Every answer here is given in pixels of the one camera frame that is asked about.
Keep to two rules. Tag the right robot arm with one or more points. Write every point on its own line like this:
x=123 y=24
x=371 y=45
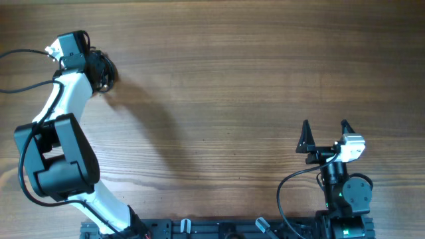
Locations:
x=347 y=196

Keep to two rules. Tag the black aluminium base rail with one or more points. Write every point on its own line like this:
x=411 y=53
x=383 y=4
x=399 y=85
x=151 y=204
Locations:
x=260 y=228

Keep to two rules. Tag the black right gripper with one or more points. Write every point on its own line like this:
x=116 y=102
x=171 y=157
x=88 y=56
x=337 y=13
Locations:
x=323 y=151

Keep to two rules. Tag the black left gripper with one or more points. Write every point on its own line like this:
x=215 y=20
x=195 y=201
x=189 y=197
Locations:
x=97 y=61

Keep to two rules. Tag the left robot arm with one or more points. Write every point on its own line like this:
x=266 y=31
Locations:
x=57 y=165

